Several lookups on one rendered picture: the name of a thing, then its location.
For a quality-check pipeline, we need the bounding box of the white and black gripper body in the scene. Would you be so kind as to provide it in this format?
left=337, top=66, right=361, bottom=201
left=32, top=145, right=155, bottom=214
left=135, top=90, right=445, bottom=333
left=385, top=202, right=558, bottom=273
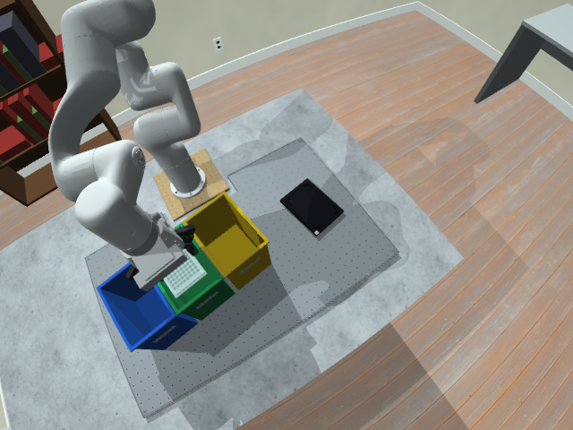
left=120, top=219, right=184, bottom=269

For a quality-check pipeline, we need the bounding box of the yellow open-top bin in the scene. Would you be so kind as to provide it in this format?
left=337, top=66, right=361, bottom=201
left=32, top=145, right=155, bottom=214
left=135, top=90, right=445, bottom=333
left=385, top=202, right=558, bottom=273
left=184, top=191, right=271, bottom=290

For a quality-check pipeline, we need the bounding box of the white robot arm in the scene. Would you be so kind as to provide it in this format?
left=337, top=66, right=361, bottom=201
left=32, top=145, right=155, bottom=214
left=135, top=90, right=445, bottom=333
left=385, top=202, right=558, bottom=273
left=48, top=0, right=206, bottom=292

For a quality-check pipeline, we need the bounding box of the green bin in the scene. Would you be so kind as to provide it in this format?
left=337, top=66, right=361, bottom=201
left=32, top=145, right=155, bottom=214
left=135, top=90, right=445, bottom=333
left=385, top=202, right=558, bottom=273
left=158, top=239, right=235, bottom=321

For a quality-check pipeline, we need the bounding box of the blue bin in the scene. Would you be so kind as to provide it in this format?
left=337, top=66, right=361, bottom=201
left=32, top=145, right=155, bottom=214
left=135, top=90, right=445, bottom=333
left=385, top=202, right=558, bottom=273
left=99, top=262, right=198, bottom=352

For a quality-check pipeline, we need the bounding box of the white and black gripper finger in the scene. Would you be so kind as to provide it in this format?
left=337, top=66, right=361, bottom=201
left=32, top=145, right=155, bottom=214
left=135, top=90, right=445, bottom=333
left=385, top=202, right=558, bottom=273
left=174, top=224, right=196, bottom=256
left=126, top=265, right=139, bottom=280

